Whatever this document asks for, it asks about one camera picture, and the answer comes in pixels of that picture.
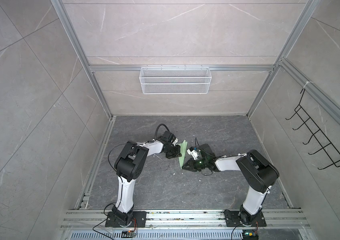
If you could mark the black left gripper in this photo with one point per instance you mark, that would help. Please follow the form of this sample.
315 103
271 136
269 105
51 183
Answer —
178 153

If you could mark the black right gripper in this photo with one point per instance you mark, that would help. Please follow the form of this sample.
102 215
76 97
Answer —
192 167

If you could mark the light green paper sheet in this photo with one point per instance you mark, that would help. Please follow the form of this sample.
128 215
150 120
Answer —
183 151

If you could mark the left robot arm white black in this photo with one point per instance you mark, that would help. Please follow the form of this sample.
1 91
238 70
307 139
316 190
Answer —
129 166

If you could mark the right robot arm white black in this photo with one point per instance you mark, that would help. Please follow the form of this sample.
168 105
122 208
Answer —
259 173

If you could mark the right small circuit board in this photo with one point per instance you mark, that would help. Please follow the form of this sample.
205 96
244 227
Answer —
250 235

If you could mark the small circuit board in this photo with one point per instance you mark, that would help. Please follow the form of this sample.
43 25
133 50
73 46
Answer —
128 234
250 235

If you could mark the left small circuit board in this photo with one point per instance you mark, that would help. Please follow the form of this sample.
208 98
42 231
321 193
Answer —
128 234

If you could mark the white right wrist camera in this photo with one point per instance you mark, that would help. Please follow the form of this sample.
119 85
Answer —
195 153

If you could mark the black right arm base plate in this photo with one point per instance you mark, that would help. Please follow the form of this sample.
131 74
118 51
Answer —
243 218

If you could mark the white wire mesh basket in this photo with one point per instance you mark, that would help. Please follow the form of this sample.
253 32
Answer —
175 80

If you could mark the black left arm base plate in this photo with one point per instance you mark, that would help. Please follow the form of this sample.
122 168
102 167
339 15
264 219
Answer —
126 220

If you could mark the aluminium frame rail front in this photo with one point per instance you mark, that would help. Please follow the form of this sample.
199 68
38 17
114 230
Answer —
187 219

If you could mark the black wire hook rack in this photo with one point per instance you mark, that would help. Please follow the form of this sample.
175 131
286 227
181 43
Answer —
317 134

